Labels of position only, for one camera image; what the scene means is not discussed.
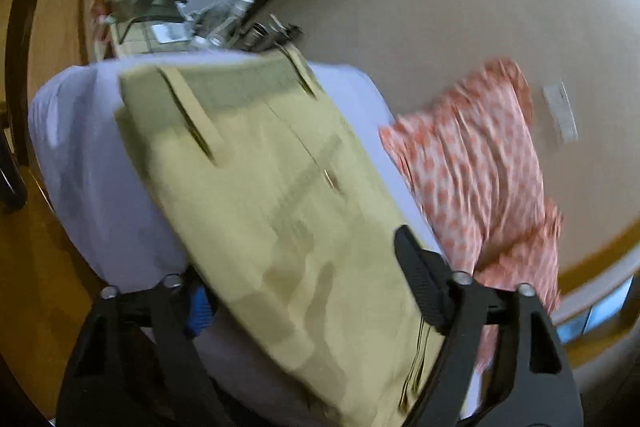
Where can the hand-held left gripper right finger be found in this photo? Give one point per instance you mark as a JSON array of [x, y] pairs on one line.
[[425, 287]]

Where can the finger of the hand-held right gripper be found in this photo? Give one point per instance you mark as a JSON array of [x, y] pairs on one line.
[[272, 34]]

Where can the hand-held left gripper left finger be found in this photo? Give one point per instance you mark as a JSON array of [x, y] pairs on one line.
[[201, 313]]

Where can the khaki pants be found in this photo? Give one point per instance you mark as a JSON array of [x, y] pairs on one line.
[[280, 217]]

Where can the orange white checkered cloth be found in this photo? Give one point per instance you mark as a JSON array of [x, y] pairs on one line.
[[475, 167]]

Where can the lavender cloth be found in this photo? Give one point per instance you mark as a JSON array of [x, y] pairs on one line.
[[95, 167]]

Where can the white wall outlet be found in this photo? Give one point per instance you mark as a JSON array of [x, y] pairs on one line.
[[561, 112]]

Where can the black chair frame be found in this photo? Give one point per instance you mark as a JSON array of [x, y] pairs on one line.
[[12, 167]]

